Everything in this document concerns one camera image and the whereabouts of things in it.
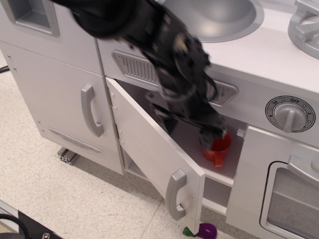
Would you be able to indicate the white toy kitchen body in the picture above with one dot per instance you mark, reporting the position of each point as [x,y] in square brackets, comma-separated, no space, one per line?
[262,65]

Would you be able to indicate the grey oven door handle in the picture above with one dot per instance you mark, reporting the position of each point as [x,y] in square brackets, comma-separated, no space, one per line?
[304,168]

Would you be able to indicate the grey vent grille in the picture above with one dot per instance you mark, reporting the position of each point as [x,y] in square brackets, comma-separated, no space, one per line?
[141,70]

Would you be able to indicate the grey cabinet door handle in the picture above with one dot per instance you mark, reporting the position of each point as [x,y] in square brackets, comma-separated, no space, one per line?
[176,182]

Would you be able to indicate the white cabinet door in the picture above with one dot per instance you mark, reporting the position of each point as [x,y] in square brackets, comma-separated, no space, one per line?
[156,154]

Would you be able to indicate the grey freezer recess handle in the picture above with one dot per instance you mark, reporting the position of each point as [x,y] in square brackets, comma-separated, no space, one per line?
[37,15]

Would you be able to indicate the grey timer knob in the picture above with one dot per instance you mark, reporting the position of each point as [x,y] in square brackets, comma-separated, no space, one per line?
[290,114]

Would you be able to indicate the white oven door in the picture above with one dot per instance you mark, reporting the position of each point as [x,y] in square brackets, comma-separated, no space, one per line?
[267,199]

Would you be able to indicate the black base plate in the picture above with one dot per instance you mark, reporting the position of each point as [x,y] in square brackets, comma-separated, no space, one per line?
[21,226]

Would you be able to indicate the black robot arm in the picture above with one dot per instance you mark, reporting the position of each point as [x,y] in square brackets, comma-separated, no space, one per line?
[178,58]

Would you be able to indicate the grey fridge door handle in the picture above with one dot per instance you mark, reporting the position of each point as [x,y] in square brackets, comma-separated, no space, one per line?
[87,95]

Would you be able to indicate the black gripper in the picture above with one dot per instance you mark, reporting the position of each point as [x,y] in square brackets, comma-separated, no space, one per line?
[179,100]

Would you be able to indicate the silver fridge nameplate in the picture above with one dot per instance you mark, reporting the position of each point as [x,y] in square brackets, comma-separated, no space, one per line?
[74,141]

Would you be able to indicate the purple toy eggplant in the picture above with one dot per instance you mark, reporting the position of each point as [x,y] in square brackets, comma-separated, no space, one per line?
[206,231]

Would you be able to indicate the white fridge door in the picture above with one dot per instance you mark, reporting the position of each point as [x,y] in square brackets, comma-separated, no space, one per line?
[51,90]

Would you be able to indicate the aluminium extrusion bar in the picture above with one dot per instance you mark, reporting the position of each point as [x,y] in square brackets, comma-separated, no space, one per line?
[67,156]

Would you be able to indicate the orange plastic cup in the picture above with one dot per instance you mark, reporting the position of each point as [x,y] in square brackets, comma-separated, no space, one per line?
[218,150]

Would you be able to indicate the grey stove burner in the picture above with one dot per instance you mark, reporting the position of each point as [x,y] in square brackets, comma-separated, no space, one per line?
[303,29]

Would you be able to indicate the silver sink bowl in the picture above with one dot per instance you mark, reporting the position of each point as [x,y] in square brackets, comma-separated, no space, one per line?
[218,20]

